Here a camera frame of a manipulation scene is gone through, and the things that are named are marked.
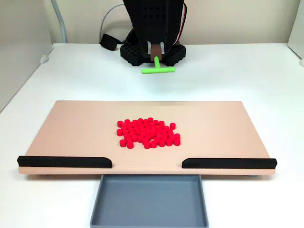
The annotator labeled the brown tool holder block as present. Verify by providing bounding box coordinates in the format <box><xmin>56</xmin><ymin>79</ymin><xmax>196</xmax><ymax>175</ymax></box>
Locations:
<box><xmin>149</xmin><ymin>44</ymin><xmax>162</xmax><ymax>63</ymax></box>

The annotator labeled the green T-shaped pusher tool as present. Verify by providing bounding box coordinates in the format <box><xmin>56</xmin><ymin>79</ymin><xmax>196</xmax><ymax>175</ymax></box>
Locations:
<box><xmin>141</xmin><ymin>56</ymin><xmax>176</xmax><ymax>75</ymax></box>

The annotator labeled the red granule pile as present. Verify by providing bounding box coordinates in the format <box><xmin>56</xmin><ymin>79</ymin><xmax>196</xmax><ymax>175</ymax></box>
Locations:
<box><xmin>116</xmin><ymin>117</ymin><xmax>181</xmax><ymax>149</ymax></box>

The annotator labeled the grey tray container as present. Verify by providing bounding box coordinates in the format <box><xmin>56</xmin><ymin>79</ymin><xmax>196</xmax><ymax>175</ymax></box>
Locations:
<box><xmin>89</xmin><ymin>174</ymin><xmax>209</xmax><ymax>228</ymax></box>

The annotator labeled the beige flat board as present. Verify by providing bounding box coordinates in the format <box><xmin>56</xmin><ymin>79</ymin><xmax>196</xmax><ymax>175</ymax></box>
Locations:
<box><xmin>18</xmin><ymin>100</ymin><xmax>276</xmax><ymax>178</ymax></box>

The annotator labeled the red white black wire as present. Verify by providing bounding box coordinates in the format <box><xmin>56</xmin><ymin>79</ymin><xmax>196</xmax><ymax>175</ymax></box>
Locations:
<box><xmin>175</xmin><ymin>2</ymin><xmax>188</xmax><ymax>45</ymax></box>

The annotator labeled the thin grey cable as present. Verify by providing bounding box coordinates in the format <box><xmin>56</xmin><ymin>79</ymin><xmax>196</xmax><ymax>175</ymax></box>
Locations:
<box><xmin>99</xmin><ymin>4</ymin><xmax>124</xmax><ymax>45</ymax></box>

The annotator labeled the grey-white thick cable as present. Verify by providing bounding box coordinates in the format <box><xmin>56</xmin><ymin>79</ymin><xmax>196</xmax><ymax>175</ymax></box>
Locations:
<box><xmin>50</xmin><ymin>0</ymin><xmax>67</xmax><ymax>44</ymax></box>

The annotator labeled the black edge rail strip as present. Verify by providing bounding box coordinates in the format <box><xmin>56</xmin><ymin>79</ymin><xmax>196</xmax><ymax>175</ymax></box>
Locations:
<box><xmin>17</xmin><ymin>155</ymin><xmax>113</xmax><ymax>169</ymax></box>
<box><xmin>181</xmin><ymin>157</ymin><xmax>277</xmax><ymax>170</ymax></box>

